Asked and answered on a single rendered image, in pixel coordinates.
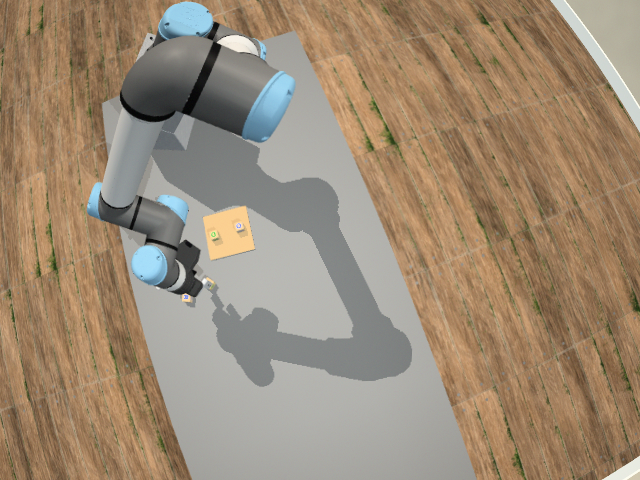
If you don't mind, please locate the light orange mat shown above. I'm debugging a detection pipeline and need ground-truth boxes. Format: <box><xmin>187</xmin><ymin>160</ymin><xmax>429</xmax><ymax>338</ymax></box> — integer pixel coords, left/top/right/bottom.
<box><xmin>203</xmin><ymin>206</ymin><xmax>255</xmax><ymax>260</ymax></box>

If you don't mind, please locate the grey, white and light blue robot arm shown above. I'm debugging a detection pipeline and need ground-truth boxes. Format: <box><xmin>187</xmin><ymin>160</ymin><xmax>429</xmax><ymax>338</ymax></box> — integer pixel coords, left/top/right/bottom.
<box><xmin>87</xmin><ymin>2</ymin><xmax>296</xmax><ymax>289</ymax></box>

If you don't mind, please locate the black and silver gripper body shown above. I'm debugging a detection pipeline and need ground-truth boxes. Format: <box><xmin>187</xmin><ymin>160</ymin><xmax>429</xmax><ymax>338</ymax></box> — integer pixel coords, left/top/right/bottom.
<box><xmin>165</xmin><ymin>239</ymin><xmax>203</xmax><ymax>297</ymax></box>

